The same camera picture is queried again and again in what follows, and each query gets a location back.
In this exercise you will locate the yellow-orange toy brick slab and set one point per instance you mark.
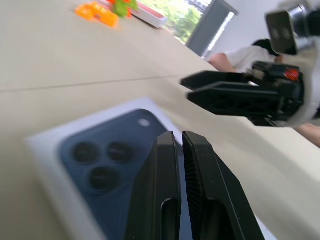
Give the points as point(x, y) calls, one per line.
point(97, 12)

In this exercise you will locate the person in white shirt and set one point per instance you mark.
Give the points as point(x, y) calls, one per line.
point(247, 57)

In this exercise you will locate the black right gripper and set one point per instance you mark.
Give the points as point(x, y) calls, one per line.
point(290, 100)

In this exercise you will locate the white phone box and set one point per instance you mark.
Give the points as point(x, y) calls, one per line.
point(42, 152)

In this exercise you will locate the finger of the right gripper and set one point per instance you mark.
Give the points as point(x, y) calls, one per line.
point(212, 77)

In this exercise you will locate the dark window frame post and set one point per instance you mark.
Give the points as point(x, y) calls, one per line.
point(210, 30)

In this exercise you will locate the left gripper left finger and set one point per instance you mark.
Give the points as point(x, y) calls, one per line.
point(155, 200)

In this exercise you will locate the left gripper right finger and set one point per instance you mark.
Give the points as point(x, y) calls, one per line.
point(215, 200)

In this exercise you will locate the white box with orange print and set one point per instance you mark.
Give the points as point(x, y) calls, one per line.
point(152, 18)

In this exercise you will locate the orange green toy brick stack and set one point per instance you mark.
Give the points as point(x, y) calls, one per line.
point(122, 7)

